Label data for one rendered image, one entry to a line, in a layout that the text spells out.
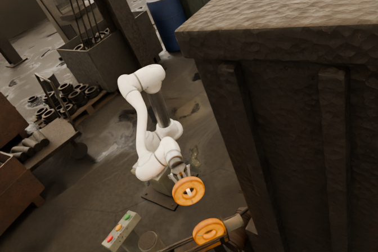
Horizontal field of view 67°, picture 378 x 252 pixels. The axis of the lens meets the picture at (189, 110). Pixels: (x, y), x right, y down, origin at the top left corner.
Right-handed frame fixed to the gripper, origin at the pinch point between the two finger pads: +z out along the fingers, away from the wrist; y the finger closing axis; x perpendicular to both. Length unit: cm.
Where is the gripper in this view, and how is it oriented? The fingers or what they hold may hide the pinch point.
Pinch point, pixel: (187, 188)
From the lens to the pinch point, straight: 139.1
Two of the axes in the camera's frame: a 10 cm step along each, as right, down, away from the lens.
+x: -3.4, -7.8, -5.3
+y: -8.9, 4.4, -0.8
